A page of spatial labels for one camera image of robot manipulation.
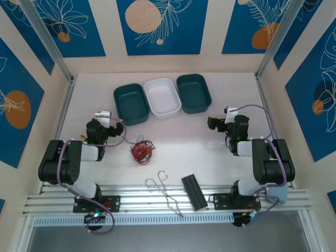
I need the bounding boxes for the thin red cable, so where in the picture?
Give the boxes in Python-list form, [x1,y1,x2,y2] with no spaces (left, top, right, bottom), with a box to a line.
[130,140,158,165]

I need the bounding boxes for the dark teal plastic bin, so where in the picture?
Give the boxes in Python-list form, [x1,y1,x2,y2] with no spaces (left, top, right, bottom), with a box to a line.
[113,83,151,126]
[176,73,212,115]

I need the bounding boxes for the white plastic bin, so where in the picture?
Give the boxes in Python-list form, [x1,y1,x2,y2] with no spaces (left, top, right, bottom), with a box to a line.
[143,77,182,120]

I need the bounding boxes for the black ribbed metal block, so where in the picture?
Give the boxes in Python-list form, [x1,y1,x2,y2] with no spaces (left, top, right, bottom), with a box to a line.
[181,173,208,212]

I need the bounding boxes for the light blue case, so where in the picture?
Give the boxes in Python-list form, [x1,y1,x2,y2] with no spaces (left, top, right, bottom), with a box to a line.
[265,183,288,204]

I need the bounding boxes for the silver metal tongs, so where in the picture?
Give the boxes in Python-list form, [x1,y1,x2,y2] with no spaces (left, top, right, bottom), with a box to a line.
[145,170,184,217]

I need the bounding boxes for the small black controller board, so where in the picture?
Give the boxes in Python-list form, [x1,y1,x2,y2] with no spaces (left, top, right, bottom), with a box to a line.
[233,212,257,228]
[83,212,107,224]

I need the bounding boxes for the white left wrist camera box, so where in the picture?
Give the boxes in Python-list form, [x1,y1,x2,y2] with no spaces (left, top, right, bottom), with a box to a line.
[93,110,112,125]

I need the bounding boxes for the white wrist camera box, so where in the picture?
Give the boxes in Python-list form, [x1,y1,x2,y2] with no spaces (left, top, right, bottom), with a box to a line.
[93,110,112,125]
[224,105,239,124]

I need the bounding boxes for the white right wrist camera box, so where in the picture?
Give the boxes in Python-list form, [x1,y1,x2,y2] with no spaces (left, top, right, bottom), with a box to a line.
[224,105,239,124]

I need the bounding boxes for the aluminium side rail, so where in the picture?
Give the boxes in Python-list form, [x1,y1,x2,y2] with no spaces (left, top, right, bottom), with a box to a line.
[256,75,293,188]
[39,76,77,195]

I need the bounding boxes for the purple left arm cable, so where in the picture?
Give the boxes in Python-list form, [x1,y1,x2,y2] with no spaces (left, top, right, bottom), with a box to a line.
[56,117,127,235]

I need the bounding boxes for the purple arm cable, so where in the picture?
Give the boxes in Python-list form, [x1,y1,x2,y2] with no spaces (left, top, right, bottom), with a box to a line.
[56,117,127,235]
[235,104,287,228]

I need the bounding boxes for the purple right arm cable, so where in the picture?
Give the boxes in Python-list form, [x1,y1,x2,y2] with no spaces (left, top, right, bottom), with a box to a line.
[235,104,287,228]

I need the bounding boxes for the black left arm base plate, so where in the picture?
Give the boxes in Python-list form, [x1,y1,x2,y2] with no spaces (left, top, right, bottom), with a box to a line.
[72,195,121,213]

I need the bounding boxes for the aluminium rail frame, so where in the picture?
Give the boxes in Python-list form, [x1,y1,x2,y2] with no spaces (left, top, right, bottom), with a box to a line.
[22,184,314,216]

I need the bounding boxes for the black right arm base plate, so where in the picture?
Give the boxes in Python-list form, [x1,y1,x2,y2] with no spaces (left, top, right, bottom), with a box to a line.
[211,193,260,211]

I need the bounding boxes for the white slotted cable duct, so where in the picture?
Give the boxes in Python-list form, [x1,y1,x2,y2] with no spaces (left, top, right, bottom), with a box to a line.
[33,213,235,227]

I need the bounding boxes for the aluminium corner post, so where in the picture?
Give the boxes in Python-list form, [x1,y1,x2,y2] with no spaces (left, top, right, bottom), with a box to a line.
[256,0,307,79]
[18,0,74,82]

